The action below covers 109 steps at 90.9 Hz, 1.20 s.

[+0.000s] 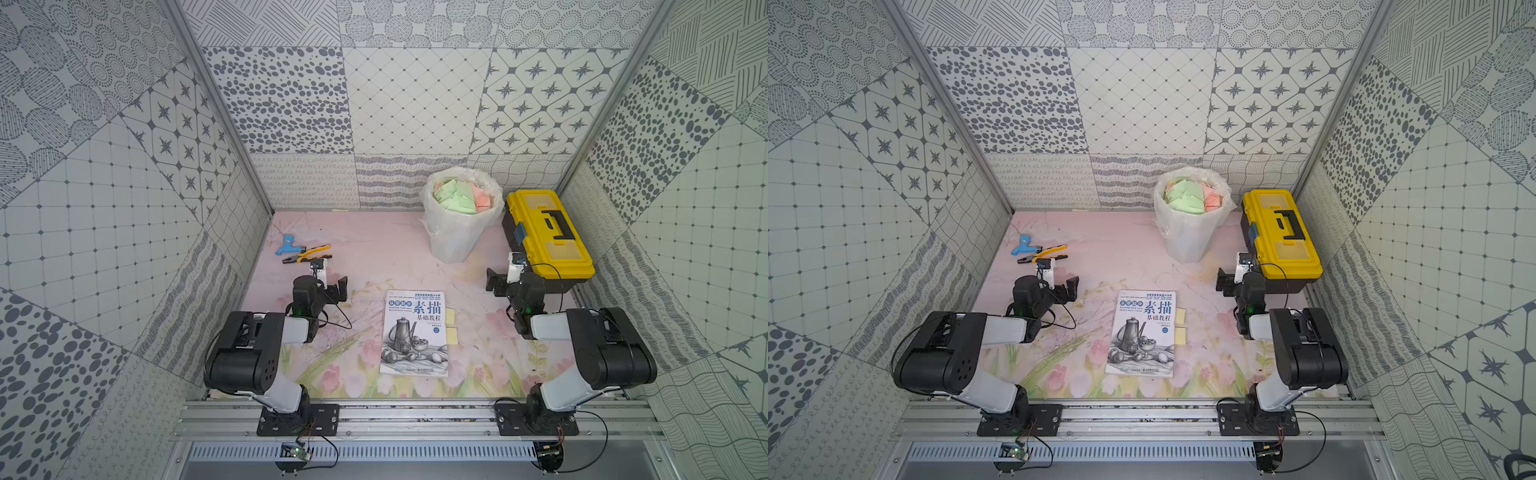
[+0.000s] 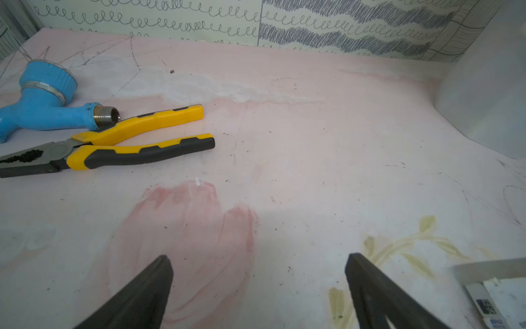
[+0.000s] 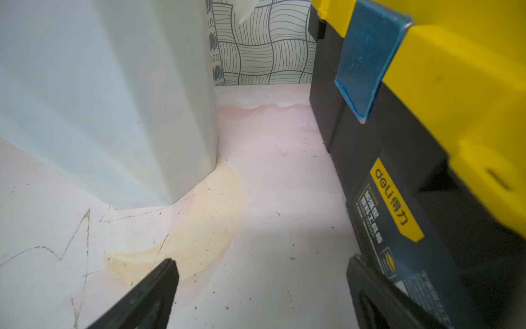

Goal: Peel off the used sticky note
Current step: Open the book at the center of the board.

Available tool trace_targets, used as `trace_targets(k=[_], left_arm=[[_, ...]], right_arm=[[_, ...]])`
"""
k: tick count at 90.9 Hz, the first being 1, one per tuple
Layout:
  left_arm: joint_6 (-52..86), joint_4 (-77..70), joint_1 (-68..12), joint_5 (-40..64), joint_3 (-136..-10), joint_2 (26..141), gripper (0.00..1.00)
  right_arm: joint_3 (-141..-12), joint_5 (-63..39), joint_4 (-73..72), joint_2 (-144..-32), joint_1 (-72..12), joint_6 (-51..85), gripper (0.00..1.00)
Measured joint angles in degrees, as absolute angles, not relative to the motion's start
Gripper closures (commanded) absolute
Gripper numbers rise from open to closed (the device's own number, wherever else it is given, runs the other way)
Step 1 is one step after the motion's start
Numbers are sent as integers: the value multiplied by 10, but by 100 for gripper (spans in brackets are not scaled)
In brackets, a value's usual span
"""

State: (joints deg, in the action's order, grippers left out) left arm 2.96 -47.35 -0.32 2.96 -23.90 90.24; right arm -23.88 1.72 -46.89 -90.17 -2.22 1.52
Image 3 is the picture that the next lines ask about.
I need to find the yellow black toolbox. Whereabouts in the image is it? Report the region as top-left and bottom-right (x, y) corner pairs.
(308, 1), (525, 328)

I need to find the white trash bin with liner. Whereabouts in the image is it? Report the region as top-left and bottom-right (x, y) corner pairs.
(1, 1), (219, 209)

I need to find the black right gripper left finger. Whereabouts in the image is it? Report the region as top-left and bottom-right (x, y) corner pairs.
(89, 259), (179, 328)

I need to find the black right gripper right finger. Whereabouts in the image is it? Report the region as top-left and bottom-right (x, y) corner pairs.
(347, 254), (444, 329)

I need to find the floral pink table mat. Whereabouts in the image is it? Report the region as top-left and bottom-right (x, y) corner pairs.
(1, 84), (358, 328)

